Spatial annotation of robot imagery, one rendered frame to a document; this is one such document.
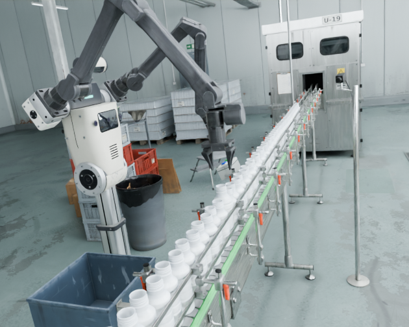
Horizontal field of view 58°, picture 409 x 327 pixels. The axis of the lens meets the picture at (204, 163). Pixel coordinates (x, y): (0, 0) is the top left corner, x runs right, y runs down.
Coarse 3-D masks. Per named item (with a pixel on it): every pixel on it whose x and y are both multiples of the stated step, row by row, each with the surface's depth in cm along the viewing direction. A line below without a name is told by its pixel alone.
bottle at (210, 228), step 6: (204, 216) 116; (210, 216) 113; (204, 222) 113; (210, 222) 113; (204, 228) 113; (210, 228) 113; (216, 228) 114; (210, 234) 113; (210, 240) 113; (216, 240) 115; (216, 246) 115; (216, 252) 115; (216, 264) 116
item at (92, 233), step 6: (84, 222) 380; (90, 222) 378; (96, 222) 376; (84, 228) 383; (90, 228) 381; (96, 228) 379; (126, 228) 389; (90, 234) 384; (96, 234) 382; (90, 240) 385; (96, 240) 383
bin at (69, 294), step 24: (72, 264) 140; (96, 264) 147; (120, 264) 143; (48, 288) 128; (72, 288) 140; (96, 288) 151; (120, 288) 147; (48, 312) 119; (72, 312) 115; (96, 312) 111
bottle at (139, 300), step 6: (132, 294) 78; (138, 294) 79; (144, 294) 79; (132, 300) 76; (138, 300) 76; (144, 300) 76; (132, 306) 76; (138, 306) 76; (144, 306) 76; (150, 306) 79; (138, 312) 76; (144, 312) 77; (150, 312) 77; (138, 318) 76; (144, 318) 76; (150, 318) 77; (156, 318) 79; (144, 324) 76; (150, 324) 77
